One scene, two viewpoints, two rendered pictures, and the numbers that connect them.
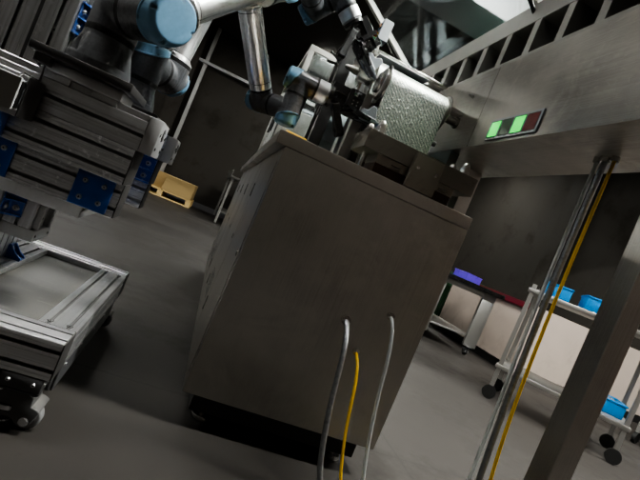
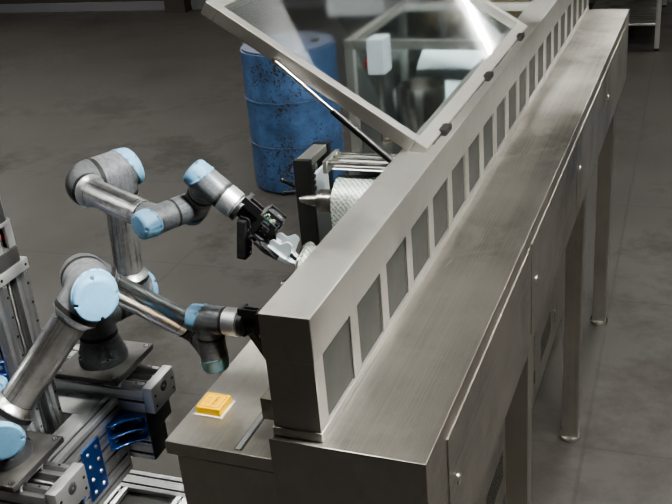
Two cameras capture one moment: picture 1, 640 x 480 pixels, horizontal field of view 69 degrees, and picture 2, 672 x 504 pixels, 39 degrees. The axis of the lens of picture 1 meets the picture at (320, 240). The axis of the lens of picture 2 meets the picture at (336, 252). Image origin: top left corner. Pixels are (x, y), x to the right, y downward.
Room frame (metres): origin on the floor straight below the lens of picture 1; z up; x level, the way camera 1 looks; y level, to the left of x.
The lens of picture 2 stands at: (0.01, -1.33, 2.30)
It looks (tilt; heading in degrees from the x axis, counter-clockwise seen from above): 25 degrees down; 37
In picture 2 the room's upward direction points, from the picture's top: 5 degrees counter-clockwise
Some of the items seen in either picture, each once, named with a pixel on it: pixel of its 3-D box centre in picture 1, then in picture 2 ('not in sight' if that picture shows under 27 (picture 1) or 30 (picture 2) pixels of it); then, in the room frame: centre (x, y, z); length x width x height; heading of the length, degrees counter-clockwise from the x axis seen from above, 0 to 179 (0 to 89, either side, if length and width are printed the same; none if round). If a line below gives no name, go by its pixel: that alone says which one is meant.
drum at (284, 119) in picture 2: not in sight; (294, 111); (4.84, 2.49, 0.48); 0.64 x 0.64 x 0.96
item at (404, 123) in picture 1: (402, 132); not in sight; (1.66, -0.12, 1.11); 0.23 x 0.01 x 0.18; 104
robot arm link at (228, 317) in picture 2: (322, 92); (234, 321); (1.58, 0.19, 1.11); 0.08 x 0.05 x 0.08; 14
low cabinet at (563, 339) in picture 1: (539, 343); not in sight; (6.30, -3.31, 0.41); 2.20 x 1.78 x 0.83; 105
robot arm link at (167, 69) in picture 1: (149, 61); (95, 310); (1.61, 0.79, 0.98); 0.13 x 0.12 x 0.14; 169
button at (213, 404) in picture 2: not in sight; (214, 404); (1.48, 0.20, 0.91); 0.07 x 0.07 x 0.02; 14
